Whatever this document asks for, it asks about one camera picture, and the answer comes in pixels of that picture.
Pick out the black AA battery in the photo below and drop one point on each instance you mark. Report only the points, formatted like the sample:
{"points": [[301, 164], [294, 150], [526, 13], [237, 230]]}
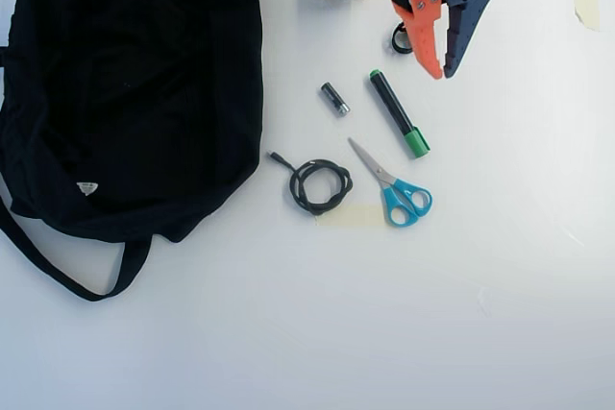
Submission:
{"points": [[335, 99]]}

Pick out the beige masking tape piece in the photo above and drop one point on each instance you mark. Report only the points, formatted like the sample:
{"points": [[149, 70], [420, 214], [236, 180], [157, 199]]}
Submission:
{"points": [[351, 217], [588, 2]]}

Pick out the black marker green cap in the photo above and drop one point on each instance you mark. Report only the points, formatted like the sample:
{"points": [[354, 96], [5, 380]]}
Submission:
{"points": [[394, 110]]}

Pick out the black fabric bag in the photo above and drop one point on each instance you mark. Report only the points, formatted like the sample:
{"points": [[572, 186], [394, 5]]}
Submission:
{"points": [[130, 93]]}

